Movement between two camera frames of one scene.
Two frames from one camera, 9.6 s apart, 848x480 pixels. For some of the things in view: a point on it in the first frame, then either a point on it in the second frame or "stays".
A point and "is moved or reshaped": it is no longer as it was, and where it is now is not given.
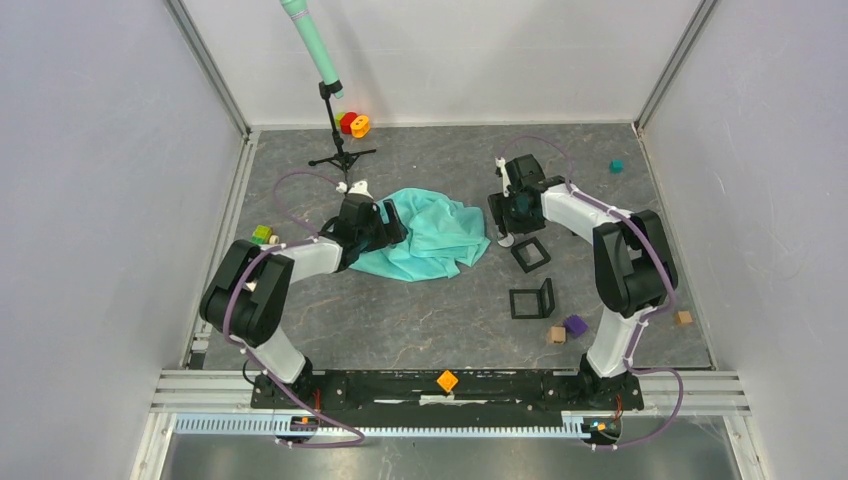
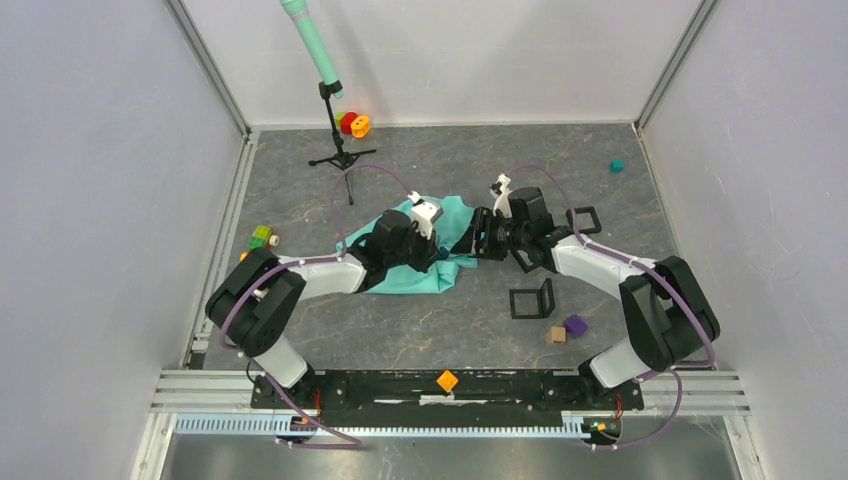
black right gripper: (500, 205) -> (469, 244)
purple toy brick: (575, 325) stays
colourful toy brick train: (263, 235) stays
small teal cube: (616, 166) stays
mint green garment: (443, 237) is moved or reshaped
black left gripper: (388, 233) -> (429, 250)
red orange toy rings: (353, 123) stays
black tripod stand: (340, 158) stays
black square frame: (544, 300) stays
